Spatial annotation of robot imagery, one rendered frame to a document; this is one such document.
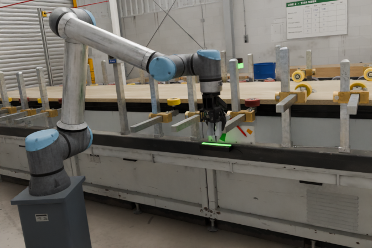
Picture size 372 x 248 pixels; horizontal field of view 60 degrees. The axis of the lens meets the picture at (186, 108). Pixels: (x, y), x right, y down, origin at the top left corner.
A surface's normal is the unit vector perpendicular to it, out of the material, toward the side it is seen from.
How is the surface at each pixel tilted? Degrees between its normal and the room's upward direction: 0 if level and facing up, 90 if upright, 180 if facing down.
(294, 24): 90
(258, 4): 90
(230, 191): 92
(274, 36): 90
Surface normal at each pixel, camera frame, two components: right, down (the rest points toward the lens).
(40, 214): -0.06, 0.19
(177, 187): -0.49, 0.20
